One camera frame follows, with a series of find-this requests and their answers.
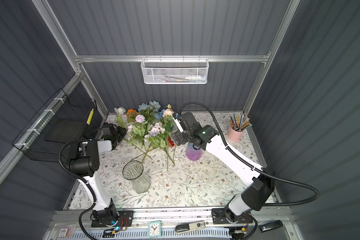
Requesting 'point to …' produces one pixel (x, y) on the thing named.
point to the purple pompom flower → (140, 118)
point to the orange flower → (131, 113)
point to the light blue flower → (152, 104)
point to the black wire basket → (64, 119)
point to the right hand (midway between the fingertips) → (183, 131)
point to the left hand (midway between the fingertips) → (124, 127)
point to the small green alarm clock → (154, 229)
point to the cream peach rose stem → (167, 114)
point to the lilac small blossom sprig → (156, 129)
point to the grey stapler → (186, 227)
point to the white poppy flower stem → (119, 111)
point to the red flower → (171, 143)
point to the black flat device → (269, 226)
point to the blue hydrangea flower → (158, 116)
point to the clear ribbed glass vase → (133, 170)
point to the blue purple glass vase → (193, 152)
